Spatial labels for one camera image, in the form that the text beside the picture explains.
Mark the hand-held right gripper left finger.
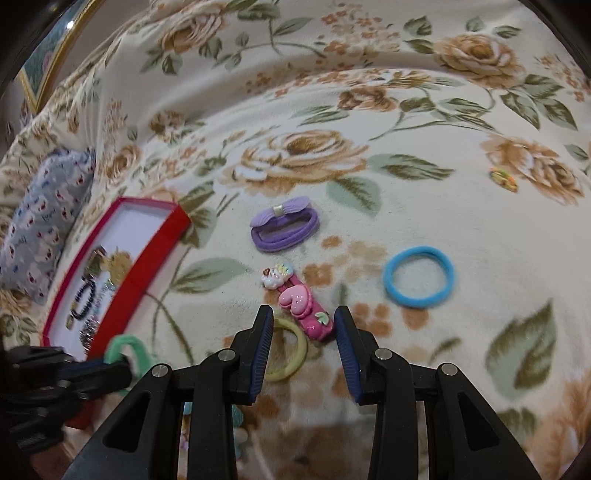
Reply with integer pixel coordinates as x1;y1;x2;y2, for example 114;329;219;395
60;305;275;480

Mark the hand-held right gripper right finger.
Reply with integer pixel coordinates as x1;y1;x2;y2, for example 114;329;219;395
333;305;543;480

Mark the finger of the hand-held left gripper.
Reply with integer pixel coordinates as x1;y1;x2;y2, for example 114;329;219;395
55;383;132;408
58;357;134;386

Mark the green hair tie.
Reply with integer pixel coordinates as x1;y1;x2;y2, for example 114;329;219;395
105;335;160;398

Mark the rhinestone cross necklace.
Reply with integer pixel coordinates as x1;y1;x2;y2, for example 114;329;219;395
78;281;116;356

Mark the pink heart hair clip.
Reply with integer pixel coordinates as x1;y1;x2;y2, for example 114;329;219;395
261;259;335;342

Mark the black bead bracelet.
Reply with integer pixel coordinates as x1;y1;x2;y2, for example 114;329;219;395
69;277;98;321

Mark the square face wristwatch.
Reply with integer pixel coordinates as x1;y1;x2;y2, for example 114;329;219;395
85;247;132;282

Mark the red shallow box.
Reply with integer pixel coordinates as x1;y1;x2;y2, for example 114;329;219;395
42;197;192;428

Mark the grey bear print pillow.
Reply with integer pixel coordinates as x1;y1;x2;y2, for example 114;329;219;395
0;148;97;305

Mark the floral blanket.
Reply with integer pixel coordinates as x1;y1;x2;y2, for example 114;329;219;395
0;0;591;480

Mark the gold framed picture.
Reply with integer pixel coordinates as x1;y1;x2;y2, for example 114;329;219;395
18;0;107;114

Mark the yellow hair tie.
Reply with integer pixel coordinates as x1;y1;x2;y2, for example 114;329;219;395
263;318;309;383

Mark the blue hair tie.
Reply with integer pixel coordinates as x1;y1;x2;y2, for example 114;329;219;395
383;246;455;308

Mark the purple bow hair tie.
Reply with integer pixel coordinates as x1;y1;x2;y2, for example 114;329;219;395
249;196;321;253

